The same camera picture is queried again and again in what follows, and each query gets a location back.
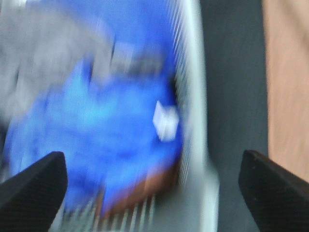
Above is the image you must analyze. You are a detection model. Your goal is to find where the grey perforated laundry basket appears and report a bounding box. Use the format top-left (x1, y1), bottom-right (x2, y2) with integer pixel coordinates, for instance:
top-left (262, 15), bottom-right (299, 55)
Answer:
top-left (0, 0), bottom-right (218, 232)

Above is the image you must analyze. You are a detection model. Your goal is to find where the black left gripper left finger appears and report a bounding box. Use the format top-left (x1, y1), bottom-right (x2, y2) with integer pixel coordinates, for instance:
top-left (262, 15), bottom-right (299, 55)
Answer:
top-left (0, 152), bottom-right (67, 232)

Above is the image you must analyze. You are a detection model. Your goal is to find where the brown towel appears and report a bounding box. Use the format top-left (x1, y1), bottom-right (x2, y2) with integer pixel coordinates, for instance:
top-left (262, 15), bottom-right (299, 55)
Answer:
top-left (101, 162), bottom-right (180, 218)
top-left (262, 0), bottom-right (309, 181)

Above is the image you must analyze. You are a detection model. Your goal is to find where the grey towel in basket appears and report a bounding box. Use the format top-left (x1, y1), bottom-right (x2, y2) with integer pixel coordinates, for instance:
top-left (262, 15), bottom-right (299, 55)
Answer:
top-left (0, 4), bottom-right (116, 126)

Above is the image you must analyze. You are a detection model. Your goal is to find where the black table cloth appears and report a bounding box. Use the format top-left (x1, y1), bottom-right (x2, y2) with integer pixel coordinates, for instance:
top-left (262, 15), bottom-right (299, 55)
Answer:
top-left (201, 0), bottom-right (268, 232)

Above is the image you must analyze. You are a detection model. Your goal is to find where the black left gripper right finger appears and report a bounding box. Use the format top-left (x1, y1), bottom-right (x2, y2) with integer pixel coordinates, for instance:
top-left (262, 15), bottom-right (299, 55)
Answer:
top-left (239, 150), bottom-right (309, 232)

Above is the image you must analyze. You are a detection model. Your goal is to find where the blue towel in basket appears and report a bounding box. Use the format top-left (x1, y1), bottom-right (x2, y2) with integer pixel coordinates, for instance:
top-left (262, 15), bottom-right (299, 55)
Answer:
top-left (3, 0), bottom-right (183, 211)

